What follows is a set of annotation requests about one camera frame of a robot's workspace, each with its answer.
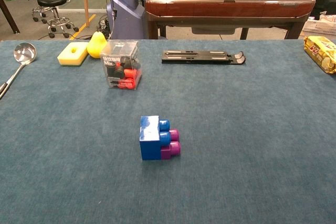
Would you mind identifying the blue building block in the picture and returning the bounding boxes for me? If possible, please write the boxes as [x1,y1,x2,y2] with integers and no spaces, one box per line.
[140,115,172,161]

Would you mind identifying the purple building block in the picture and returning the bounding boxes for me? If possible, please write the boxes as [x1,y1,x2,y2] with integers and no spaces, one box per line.
[160,129,182,161]

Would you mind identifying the yellow sponge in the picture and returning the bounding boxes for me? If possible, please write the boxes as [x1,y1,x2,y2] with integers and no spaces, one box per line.
[57,41,89,67]

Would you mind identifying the clear box red black capsules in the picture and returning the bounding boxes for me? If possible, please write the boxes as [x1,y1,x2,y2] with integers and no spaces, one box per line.
[100,40,143,91]

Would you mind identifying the black folding stand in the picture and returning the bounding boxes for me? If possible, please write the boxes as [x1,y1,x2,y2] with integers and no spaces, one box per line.
[161,50,247,66]

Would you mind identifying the yellow toy pear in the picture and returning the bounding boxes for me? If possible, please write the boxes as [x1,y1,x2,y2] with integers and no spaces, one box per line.
[86,30,108,59]

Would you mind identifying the blue felt table cover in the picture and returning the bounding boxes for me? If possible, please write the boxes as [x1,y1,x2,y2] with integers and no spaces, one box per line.
[0,39,336,224]

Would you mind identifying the blue grey machine base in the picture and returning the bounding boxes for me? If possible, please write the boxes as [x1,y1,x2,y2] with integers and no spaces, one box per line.
[106,0,146,40]

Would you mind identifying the brown mahjong table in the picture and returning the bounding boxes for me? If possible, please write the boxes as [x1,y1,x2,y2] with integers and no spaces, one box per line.
[144,0,316,40]

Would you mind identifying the gold snack packet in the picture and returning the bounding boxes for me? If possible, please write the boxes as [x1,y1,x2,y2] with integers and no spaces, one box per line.
[303,36,336,74]

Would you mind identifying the white plastic basket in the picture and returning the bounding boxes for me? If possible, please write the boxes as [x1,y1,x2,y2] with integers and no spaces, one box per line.
[302,18,336,36]

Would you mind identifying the dark wooden table leg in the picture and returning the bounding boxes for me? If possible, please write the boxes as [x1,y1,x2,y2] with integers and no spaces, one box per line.
[0,0,20,35]

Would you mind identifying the black bag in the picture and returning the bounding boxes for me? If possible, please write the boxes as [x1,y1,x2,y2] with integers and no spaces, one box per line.
[313,0,336,20]

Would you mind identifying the black floor cables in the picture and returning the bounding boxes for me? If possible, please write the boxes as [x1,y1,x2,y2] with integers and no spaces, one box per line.
[78,11,115,40]

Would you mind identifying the steel ladle black handle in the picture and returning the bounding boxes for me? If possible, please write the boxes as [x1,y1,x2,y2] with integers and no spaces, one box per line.
[0,42,37,100]

